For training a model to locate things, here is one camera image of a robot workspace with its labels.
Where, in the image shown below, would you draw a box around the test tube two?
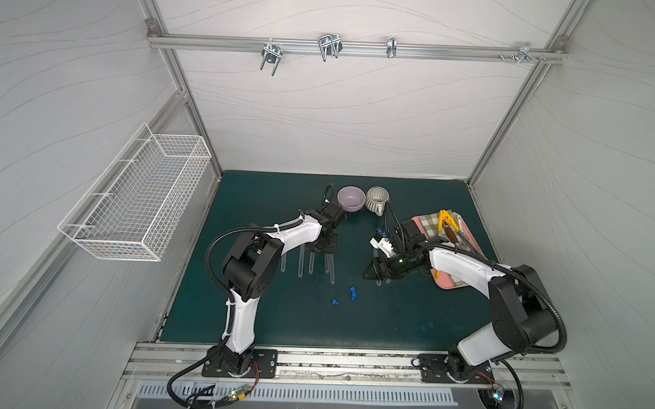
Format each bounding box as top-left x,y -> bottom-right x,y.
297,245 -> 306,278

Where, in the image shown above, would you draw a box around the test tube three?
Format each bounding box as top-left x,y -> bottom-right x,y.
308,252 -> 315,275

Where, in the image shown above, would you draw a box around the test tube one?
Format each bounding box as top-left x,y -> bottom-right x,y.
280,253 -> 288,273

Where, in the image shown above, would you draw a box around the test tube five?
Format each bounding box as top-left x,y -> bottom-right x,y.
328,254 -> 336,285

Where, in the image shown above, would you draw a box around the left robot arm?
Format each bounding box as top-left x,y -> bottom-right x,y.
204,199 -> 346,376

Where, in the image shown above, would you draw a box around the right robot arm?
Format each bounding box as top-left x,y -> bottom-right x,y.
363,220 -> 568,382

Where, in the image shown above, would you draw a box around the purple bowl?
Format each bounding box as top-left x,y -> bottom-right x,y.
337,186 -> 366,213

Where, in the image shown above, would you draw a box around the checked cloth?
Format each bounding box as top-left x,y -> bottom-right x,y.
414,209 -> 482,289

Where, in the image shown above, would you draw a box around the pink tray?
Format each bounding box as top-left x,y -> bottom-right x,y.
407,212 -> 484,293

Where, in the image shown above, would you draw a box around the grey ribbed mug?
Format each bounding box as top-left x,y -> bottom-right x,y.
365,186 -> 390,217

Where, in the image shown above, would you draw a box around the yellow tongs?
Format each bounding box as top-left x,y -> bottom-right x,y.
438,210 -> 461,233

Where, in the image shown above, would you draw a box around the green table mat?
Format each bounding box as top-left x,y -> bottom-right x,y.
161,170 -> 495,351

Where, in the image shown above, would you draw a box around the metal clamp two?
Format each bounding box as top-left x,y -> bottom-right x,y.
317,34 -> 343,62

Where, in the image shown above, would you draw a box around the metal clamp one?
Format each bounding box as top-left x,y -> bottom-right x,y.
260,43 -> 283,76

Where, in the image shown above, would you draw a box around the metal clamp three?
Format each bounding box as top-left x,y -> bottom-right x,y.
386,37 -> 398,59

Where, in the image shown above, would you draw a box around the metal clamp four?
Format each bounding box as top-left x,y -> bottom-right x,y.
498,43 -> 548,65

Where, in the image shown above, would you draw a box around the aluminium cross bar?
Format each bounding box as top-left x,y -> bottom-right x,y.
148,34 -> 569,64

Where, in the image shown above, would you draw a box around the brown handled utensil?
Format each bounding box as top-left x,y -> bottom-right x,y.
443,223 -> 460,246

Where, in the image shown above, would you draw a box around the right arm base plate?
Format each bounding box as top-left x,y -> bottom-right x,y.
410,352 -> 495,385

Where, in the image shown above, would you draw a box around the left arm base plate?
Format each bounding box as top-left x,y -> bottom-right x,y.
201,346 -> 279,379

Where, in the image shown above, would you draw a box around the white wire basket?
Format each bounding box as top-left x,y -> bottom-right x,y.
58,123 -> 212,262

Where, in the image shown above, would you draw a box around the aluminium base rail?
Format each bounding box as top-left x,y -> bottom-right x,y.
122,343 -> 573,391

